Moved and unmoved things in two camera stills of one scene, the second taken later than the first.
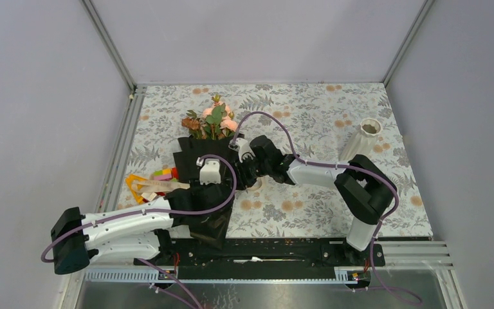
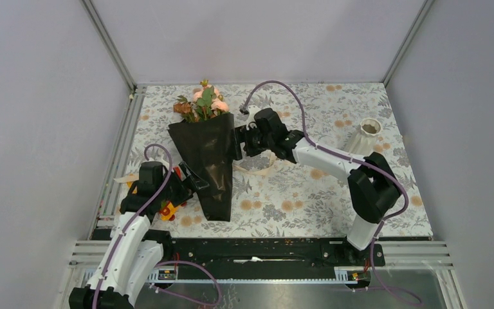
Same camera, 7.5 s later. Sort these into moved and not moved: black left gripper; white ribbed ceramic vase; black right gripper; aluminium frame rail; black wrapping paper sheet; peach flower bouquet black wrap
Moved: black right gripper; black left gripper; peach flower bouquet black wrap; black wrapping paper sheet
Not moved: white ribbed ceramic vase; aluminium frame rail
